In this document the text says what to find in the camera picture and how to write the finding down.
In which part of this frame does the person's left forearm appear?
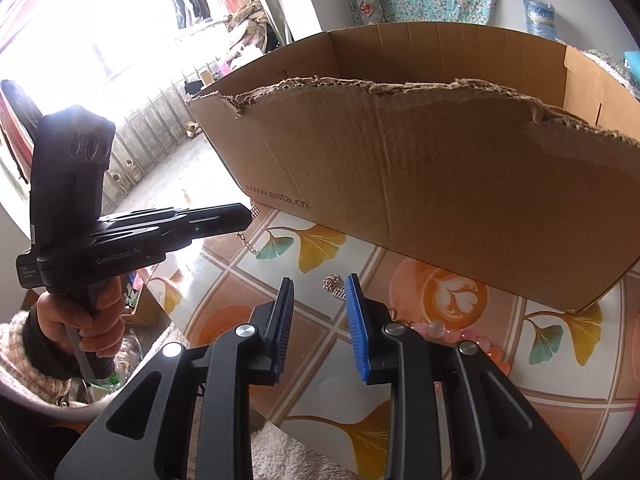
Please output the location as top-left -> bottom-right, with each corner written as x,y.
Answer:
0,305 -> 88,408

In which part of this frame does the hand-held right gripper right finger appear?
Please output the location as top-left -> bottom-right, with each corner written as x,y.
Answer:
345,273 -> 583,480

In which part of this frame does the link metal chain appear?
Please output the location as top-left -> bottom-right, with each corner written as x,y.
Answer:
239,205 -> 262,256

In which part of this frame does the red patterned cushion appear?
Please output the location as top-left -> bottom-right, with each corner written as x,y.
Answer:
352,0 -> 389,26

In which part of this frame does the brown cardboard box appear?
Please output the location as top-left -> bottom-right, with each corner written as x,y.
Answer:
186,22 -> 640,313

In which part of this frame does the pink orange bead bracelet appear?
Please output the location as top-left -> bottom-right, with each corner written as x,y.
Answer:
395,319 -> 508,378

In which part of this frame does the ginkgo leaf patterned tablecloth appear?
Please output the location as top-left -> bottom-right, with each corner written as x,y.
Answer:
145,205 -> 640,480

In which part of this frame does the metal window railing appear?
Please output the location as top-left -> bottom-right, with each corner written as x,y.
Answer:
100,60 -> 236,196

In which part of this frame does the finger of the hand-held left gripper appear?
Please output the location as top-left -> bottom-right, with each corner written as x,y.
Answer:
97,203 -> 252,257
102,206 -> 195,222

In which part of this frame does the pile of bags and clothes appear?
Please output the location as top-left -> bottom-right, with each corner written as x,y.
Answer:
225,2 -> 282,57

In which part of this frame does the person's left hand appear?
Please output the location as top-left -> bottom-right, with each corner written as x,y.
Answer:
37,280 -> 127,357

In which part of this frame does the white fluffy robe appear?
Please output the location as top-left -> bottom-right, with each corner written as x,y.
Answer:
250,420 -> 361,480

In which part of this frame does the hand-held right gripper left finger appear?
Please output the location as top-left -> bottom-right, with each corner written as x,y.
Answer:
54,276 -> 296,480

